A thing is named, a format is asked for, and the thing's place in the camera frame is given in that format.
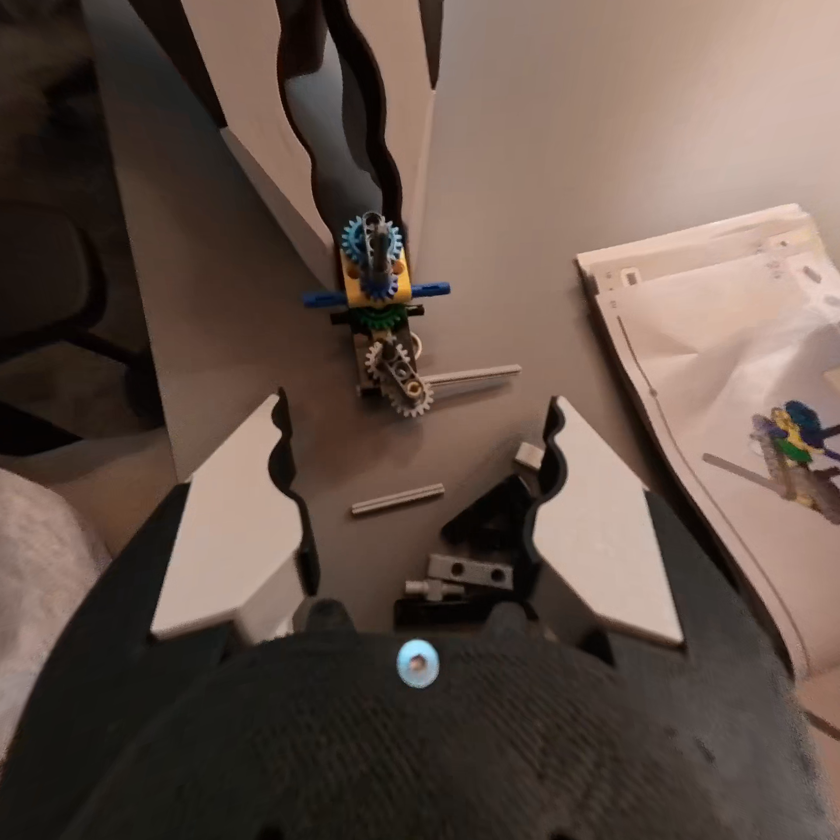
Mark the lego gear assembly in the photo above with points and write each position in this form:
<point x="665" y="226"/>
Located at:
<point x="377" y="279"/>

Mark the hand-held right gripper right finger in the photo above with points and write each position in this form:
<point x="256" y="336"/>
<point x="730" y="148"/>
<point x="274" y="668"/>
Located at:
<point x="604" y="544"/>

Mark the grey lego axle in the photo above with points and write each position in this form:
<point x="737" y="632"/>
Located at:
<point x="397" y="500"/>

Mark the grey lego connector pin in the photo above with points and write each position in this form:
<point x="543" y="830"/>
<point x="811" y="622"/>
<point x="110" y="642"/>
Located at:
<point x="430" y="588"/>

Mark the black bent lego beam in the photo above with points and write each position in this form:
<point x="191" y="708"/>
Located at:
<point x="489" y="518"/>

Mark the grey lego beam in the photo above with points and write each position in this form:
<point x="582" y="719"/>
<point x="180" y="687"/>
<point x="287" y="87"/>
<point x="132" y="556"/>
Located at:
<point x="469" y="569"/>

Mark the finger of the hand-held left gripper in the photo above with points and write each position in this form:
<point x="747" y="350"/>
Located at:
<point x="410" y="144"/>
<point x="249" y="65"/>

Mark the lego instruction booklet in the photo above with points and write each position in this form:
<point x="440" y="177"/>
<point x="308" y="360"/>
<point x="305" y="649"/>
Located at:
<point x="709" y="341"/>

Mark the black office chair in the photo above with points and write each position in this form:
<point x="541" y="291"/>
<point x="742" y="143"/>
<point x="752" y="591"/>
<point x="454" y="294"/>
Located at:
<point x="39" y="275"/>

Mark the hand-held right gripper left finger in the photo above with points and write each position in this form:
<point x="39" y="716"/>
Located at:
<point x="223" y="538"/>

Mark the grey knit sweater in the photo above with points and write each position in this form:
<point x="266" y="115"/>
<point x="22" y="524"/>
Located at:
<point x="39" y="571"/>

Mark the white lego beam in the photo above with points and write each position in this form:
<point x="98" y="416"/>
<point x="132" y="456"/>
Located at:
<point x="528" y="456"/>

